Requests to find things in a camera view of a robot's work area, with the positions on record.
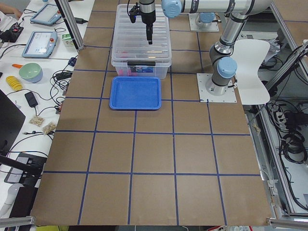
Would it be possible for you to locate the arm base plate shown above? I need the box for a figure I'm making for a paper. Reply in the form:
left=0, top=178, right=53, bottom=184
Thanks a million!
left=188, top=13, right=219, bottom=33
left=197, top=73, right=237, bottom=103

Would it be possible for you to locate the clear plastic storage box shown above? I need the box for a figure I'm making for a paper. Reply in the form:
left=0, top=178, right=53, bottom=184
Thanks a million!
left=111, top=57, right=171, bottom=79

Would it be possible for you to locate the green white carton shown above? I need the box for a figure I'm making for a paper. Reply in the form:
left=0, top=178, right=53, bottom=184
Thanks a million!
left=61, top=34, right=75, bottom=47

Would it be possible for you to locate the aluminium frame post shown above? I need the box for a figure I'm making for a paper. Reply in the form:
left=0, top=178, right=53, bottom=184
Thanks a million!
left=55, top=0, right=84, bottom=51

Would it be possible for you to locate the teach pendant tablet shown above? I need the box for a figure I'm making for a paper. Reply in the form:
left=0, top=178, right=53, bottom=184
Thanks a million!
left=30, top=4, right=62, bottom=26
left=22, top=31, right=58, bottom=59

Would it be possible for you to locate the yellow toy corn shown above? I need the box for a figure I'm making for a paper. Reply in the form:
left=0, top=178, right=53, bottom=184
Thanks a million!
left=6, top=76, right=23, bottom=91

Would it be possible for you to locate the toy carrot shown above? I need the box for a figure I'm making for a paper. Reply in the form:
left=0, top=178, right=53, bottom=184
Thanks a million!
left=12, top=64, right=23, bottom=68

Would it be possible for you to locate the white chair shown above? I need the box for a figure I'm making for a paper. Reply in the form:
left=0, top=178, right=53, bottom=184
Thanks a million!
left=231, top=39, right=270, bottom=105

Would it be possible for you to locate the green blue bowl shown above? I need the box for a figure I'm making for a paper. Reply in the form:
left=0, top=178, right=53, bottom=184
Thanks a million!
left=19, top=63, right=43, bottom=83

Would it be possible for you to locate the clear plastic box lid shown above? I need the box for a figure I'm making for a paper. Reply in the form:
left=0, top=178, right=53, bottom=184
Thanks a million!
left=112, top=4, right=172, bottom=66

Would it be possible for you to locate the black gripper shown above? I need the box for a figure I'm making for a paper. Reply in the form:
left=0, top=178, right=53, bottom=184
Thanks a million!
left=141, top=11, right=156, bottom=45

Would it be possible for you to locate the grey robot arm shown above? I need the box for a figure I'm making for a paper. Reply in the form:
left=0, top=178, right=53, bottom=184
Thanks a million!
left=161, top=0, right=271, bottom=96

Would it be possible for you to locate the black power adapter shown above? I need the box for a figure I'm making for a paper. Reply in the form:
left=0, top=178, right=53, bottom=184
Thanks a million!
left=74, top=17, right=88, bottom=24

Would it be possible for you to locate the blue plastic tray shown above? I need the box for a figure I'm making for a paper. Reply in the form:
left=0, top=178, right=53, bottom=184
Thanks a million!
left=109, top=77, right=161, bottom=110

